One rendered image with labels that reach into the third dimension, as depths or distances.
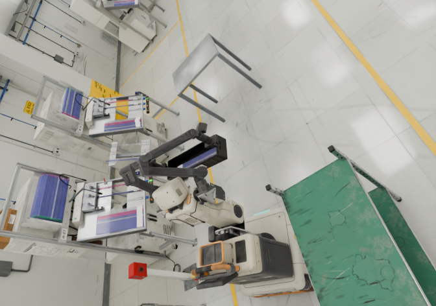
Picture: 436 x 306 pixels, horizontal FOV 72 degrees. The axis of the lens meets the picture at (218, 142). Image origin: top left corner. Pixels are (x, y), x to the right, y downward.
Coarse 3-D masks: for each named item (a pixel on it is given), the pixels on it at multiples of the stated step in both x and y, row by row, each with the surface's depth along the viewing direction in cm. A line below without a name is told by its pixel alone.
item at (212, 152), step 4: (212, 148) 231; (204, 152) 236; (208, 152) 232; (212, 152) 229; (216, 152) 226; (200, 156) 237; (204, 156) 234; (208, 156) 231; (192, 160) 243; (196, 160) 240; (200, 160) 236; (184, 164) 249; (188, 164) 245; (192, 164) 242
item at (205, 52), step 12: (204, 48) 350; (216, 48) 334; (192, 60) 360; (204, 60) 340; (228, 60) 338; (240, 60) 390; (180, 72) 370; (192, 72) 350; (240, 72) 353; (180, 84) 359; (192, 84) 402; (180, 96) 357; (204, 96) 418; (204, 108) 380
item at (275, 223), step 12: (252, 216) 283; (264, 216) 270; (276, 216) 261; (252, 228) 274; (264, 228) 265; (276, 228) 256; (288, 228) 249; (276, 240) 252; (288, 240) 245; (300, 252) 239; (300, 264) 234; (300, 276) 229; (252, 288) 252; (264, 288) 245; (276, 288) 238; (300, 288) 227; (312, 288) 234
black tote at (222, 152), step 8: (200, 144) 234; (224, 144) 226; (184, 152) 244; (192, 152) 245; (200, 152) 245; (224, 152) 222; (176, 160) 255; (184, 160) 256; (208, 160) 222; (216, 160) 222; (168, 176) 249
